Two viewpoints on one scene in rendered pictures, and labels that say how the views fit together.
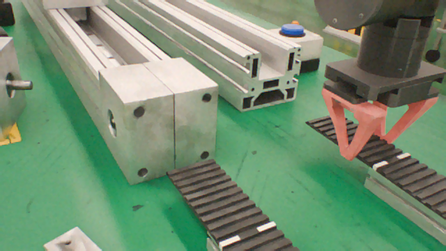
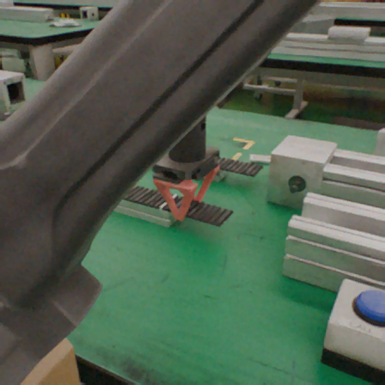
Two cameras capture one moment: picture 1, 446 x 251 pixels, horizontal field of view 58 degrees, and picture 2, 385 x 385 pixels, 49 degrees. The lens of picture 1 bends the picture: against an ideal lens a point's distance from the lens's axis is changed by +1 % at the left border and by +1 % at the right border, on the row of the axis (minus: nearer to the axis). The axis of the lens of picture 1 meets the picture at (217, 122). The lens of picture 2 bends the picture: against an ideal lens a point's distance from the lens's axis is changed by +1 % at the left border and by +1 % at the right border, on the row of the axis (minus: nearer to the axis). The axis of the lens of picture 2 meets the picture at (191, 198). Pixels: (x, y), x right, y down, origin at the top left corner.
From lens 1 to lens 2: 99 cm
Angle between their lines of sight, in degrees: 115
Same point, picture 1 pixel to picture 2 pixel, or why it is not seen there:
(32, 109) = not seen: outside the picture
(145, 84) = (300, 143)
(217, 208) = (227, 162)
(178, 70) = (304, 154)
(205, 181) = (243, 168)
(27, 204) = not seen: hidden behind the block
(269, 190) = (224, 198)
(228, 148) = (270, 210)
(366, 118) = not seen: hidden behind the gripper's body
